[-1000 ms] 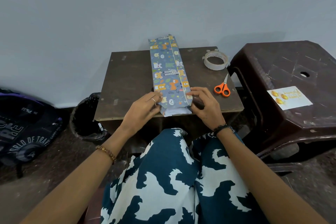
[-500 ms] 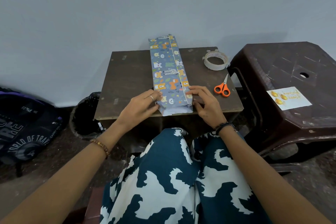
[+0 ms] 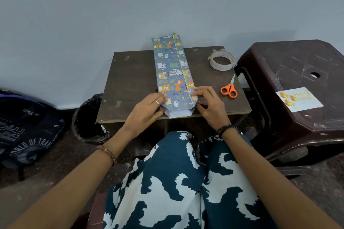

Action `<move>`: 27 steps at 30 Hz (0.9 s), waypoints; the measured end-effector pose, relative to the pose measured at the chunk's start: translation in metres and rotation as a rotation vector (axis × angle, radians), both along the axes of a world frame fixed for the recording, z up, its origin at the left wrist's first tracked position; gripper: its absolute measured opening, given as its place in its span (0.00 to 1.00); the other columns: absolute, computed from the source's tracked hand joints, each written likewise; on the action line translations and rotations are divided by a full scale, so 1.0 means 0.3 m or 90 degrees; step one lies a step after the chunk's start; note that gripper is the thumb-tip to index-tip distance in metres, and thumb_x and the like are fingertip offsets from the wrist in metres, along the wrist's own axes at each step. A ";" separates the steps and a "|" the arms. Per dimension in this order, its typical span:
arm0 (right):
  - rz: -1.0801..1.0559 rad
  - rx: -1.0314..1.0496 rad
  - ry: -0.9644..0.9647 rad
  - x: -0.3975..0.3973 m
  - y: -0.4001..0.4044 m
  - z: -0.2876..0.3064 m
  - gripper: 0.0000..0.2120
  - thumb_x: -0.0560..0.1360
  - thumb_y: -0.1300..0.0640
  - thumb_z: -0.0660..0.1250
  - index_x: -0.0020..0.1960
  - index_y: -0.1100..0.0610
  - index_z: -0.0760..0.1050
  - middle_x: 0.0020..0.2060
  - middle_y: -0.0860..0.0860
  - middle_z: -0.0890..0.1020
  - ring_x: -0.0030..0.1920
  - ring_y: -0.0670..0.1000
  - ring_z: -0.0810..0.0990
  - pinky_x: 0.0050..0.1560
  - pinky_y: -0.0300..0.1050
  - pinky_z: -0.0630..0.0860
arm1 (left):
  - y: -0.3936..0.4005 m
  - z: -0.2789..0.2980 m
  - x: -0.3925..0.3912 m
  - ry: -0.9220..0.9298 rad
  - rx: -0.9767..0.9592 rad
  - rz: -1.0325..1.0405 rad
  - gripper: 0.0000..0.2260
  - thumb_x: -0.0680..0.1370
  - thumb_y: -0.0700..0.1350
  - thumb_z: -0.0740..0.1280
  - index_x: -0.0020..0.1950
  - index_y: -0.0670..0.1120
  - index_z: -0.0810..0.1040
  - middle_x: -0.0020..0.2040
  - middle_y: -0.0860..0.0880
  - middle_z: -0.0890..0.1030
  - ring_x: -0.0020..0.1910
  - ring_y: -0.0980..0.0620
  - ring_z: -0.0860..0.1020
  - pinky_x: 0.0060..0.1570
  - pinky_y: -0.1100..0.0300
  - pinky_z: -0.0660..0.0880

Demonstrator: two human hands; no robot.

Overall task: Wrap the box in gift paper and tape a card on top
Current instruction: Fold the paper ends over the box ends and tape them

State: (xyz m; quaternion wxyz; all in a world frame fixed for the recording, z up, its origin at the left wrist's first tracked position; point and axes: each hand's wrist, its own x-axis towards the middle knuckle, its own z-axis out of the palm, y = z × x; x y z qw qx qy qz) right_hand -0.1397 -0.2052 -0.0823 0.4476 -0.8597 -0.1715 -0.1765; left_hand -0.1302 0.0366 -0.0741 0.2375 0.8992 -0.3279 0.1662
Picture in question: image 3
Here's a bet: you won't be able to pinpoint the person's left hand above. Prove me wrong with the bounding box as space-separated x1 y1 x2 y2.
120 91 168 141

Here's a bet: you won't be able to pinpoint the person's right hand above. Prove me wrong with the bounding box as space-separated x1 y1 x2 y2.
189 86 231 132

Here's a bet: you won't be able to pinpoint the orange handled scissors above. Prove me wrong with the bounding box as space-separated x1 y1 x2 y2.
220 74 238 99

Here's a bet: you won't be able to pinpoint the clear tape roll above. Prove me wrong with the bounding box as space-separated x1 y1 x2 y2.
208 48 238 71

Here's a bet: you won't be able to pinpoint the blue animal-print wrapping paper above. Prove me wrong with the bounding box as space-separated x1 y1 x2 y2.
151 32 199 119

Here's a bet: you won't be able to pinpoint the white card with gold stickers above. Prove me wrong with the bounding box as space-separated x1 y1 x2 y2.
275 87 324 113

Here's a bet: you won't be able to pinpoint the person's right forearm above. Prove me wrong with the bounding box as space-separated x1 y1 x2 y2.
219 127 342 229

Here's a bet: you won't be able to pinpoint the person's left forearm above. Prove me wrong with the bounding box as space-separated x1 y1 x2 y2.
8 128 135 229

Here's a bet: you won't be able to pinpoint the small brown wooden table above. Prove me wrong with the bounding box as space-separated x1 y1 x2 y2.
96 46 252 124

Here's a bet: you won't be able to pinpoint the black trash bin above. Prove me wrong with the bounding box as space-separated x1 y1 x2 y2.
71 93 111 145

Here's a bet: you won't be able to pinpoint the teal white patterned trousers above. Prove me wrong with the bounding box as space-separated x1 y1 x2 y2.
103 130 279 229

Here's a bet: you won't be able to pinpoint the brown plastic stool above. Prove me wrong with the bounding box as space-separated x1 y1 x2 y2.
234 39 344 162

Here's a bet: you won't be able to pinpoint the black purple backpack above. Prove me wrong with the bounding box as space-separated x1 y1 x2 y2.
0 89 66 181

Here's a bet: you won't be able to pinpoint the black cord bracelet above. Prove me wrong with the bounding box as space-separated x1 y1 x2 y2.
217 124 242 140

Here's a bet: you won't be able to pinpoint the brown beaded bracelet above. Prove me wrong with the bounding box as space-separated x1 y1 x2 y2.
96 145 118 165

